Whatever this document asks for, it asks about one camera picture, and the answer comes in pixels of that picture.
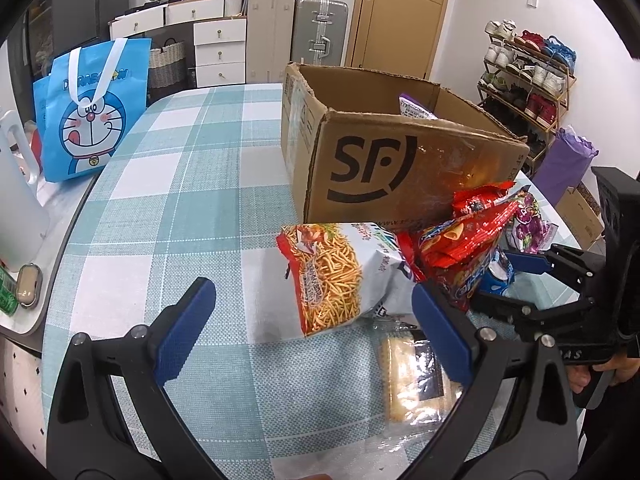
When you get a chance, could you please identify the blue cookie packet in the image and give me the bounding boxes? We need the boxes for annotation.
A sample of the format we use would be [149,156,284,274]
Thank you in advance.
[487,250,517,296]

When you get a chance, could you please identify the red plastic bag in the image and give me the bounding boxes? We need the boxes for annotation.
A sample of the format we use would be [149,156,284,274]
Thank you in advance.
[24,125,44,172]

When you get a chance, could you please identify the white side table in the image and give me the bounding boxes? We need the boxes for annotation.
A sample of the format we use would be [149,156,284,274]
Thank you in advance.
[0,160,108,356]

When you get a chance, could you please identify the dark glass cabinet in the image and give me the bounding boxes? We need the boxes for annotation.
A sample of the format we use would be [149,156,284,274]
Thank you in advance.
[22,0,56,76]

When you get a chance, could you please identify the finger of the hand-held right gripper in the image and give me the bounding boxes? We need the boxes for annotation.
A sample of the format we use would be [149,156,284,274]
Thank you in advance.
[505,244,609,302]
[472,290,597,342]

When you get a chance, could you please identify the silver suitcase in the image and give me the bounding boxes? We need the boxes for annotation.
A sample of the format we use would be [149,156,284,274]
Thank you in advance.
[291,0,349,67]

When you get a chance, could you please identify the green bottle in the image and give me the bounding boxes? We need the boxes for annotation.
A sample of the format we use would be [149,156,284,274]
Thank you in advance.
[0,262,20,317]

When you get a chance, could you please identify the printed flat cardboard box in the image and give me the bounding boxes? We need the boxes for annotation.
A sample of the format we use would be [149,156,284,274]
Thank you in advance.
[555,182,606,251]

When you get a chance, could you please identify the small beige case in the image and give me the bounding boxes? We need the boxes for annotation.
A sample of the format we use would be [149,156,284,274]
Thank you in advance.
[16,263,42,308]

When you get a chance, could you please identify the wooden door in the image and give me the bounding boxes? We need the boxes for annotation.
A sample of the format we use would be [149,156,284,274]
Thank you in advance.
[345,0,456,81]

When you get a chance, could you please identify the white vanity desk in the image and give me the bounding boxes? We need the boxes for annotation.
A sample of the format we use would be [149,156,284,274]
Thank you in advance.
[109,0,246,43]

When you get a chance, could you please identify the grey refrigerator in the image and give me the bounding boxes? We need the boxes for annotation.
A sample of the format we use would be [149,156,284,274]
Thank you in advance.
[50,0,133,56]

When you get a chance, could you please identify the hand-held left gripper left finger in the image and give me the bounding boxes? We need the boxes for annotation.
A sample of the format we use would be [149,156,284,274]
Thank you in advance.
[46,276,221,480]

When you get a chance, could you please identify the brown cardboard box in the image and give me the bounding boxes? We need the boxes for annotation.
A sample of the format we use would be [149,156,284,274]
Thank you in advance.
[280,61,531,233]

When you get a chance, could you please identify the clear biscuit packet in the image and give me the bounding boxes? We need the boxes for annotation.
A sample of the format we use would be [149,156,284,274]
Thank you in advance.
[365,316,468,461]

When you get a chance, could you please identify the red cone chips bag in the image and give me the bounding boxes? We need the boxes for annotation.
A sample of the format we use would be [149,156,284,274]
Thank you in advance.
[410,200,523,313]

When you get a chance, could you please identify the white drawer unit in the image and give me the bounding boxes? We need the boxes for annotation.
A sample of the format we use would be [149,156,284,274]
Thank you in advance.
[192,16,248,88]

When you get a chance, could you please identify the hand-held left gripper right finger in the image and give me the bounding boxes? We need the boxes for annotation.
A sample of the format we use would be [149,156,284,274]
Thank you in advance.
[405,280,583,480]

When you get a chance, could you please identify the wooden shoe rack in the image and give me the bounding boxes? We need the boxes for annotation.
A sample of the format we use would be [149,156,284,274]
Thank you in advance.
[475,30,576,181]

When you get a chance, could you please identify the white orange noodle snack bag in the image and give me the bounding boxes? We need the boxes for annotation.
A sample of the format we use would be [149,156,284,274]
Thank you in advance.
[276,221,426,337]

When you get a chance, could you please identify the person's right hand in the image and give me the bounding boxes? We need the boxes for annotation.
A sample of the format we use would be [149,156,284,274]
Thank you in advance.
[566,354,640,396]

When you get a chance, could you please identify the beige suitcase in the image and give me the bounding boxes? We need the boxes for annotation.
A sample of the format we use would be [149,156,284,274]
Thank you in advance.
[246,0,296,86]

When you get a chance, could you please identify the woven basket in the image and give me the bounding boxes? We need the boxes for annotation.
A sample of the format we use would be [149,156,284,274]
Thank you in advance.
[147,39,188,91]

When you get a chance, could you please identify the blue cartoon tote bag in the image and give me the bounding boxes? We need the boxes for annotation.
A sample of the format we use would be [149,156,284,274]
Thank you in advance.
[32,37,152,183]

